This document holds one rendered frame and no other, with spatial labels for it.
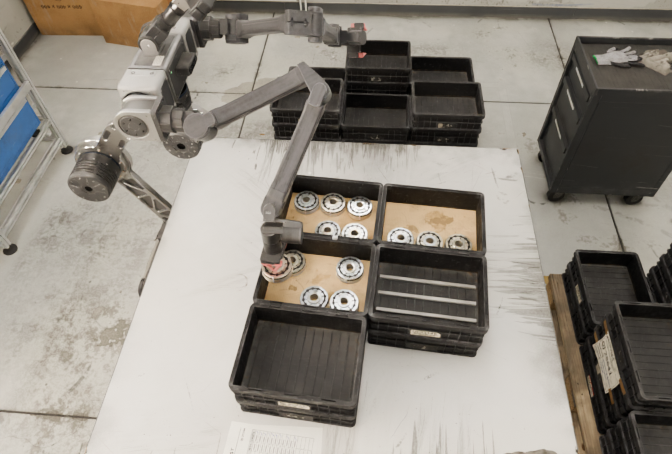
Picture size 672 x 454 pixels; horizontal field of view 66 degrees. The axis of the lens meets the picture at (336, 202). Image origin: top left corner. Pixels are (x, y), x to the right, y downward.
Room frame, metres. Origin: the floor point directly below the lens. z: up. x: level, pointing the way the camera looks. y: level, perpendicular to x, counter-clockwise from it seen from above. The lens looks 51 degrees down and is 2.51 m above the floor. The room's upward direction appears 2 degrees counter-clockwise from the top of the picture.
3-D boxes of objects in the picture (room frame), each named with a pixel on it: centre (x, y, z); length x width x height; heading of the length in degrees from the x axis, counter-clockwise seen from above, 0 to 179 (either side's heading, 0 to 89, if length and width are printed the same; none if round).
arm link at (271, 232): (0.94, 0.20, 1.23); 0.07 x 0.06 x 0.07; 83
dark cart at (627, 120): (2.15, -1.59, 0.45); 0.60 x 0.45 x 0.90; 84
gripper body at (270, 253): (0.94, 0.21, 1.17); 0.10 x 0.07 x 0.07; 170
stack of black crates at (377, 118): (2.35, -0.26, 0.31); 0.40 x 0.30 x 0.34; 84
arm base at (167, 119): (1.22, 0.49, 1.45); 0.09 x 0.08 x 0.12; 174
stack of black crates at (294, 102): (2.39, 0.14, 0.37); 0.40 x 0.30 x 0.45; 84
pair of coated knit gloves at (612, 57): (2.24, -1.49, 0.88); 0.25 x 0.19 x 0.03; 84
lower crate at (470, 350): (0.91, -0.31, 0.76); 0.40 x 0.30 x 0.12; 80
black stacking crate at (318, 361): (0.68, 0.13, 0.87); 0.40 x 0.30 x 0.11; 80
